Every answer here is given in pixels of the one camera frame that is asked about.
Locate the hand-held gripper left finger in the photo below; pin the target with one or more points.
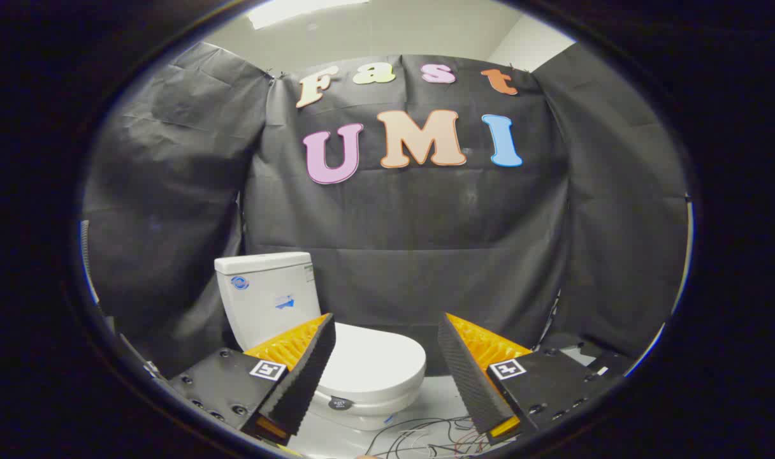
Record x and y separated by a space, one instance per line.
304 382

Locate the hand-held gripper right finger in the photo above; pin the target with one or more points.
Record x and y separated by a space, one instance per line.
465 382

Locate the black backdrop cloth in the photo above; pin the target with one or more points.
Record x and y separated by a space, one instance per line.
426 223

